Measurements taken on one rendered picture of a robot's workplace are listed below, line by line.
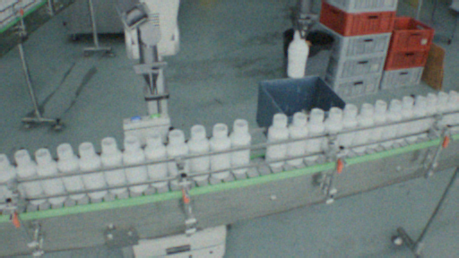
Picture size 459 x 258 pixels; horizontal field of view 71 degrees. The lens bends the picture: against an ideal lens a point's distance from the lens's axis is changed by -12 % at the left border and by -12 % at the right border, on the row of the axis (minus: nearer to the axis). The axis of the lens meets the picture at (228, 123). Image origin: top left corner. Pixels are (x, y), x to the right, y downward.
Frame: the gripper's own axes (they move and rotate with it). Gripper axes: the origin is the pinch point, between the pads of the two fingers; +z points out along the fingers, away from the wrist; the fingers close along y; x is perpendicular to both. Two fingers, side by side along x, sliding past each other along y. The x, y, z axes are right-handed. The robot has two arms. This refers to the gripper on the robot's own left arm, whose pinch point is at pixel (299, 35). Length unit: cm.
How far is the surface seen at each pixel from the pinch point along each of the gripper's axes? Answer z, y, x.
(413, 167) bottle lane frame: 39, -33, -41
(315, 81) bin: 34, 31, -26
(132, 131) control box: 21, -21, 59
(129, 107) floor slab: 125, 178, 70
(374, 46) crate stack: 64, 156, -153
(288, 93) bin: 40, 31, -13
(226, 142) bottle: 18, -34, 33
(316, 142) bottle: 22.1, -32.9, 4.8
